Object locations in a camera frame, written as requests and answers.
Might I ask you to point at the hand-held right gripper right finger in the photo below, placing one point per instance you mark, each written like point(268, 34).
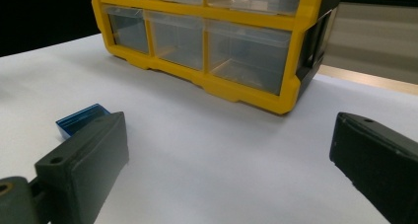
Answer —
point(378, 158)

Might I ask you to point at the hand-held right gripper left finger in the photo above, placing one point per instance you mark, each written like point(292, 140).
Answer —
point(86, 161)

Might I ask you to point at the small blue plastic box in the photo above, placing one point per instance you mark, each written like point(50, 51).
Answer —
point(79, 120)

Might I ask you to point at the yellow drawer cabinet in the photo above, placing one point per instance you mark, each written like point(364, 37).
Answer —
point(249, 86)

